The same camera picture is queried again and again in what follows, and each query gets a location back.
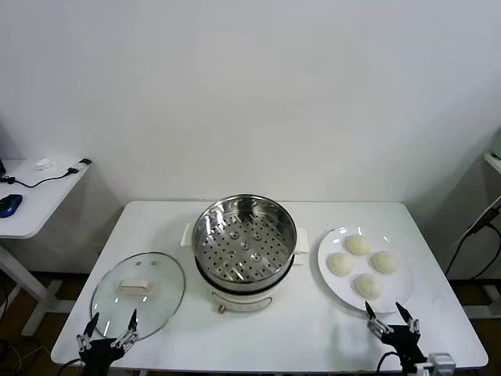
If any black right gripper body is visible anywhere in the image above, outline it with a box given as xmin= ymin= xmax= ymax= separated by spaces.
xmin=380 ymin=325 xmax=429 ymax=366

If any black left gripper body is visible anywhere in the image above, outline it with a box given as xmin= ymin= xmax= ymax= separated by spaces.
xmin=79 ymin=338 xmax=127 ymax=376

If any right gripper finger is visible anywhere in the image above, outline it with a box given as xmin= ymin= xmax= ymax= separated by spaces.
xmin=395 ymin=302 xmax=421 ymax=336
xmin=365 ymin=301 xmax=393 ymax=339

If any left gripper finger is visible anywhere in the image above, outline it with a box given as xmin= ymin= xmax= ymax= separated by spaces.
xmin=112 ymin=309 xmax=139 ymax=350
xmin=76 ymin=311 xmax=100 ymax=351

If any white steamed baozi bun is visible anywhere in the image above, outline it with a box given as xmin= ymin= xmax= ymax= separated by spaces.
xmin=369 ymin=250 xmax=400 ymax=274
xmin=326 ymin=251 xmax=354 ymax=277
xmin=353 ymin=273 xmax=384 ymax=301
xmin=344 ymin=234 xmax=372 ymax=257

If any glass lid with cream handle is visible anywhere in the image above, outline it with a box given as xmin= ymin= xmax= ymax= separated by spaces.
xmin=89 ymin=251 xmax=186 ymax=342

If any steel perforated steamer basket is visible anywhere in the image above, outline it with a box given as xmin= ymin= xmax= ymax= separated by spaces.
xmin=180 ymin=193 xmax=310 ymax=286

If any white oval plate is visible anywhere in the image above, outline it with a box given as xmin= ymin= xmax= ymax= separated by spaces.
xmin=315 ymin=226 xmax=415 ymax=314

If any cream electric cooker pot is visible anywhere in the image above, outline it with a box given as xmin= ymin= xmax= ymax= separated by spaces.
xmin=194 ymin=250 xmax=309 ymax=315

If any white side table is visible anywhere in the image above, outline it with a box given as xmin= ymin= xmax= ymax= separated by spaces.
xmin=0 ymin=158 xmax=93 ymax=338

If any blue computer mouse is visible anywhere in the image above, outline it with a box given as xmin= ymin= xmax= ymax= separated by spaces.
xmin=0 ymin=193 xmax=23 ymax=219

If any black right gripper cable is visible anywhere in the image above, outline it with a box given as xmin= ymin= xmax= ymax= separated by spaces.
xmin=377 ymin=350 xmax=401 ymax=376

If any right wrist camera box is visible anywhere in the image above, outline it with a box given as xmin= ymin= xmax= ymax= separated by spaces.
xmin=414 ymin=352 xmax=457 ymax=376

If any thin black desk cable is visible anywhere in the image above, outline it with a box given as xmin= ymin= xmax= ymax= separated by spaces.
xmin=0 ymin=166 xmax=77 ymax=190

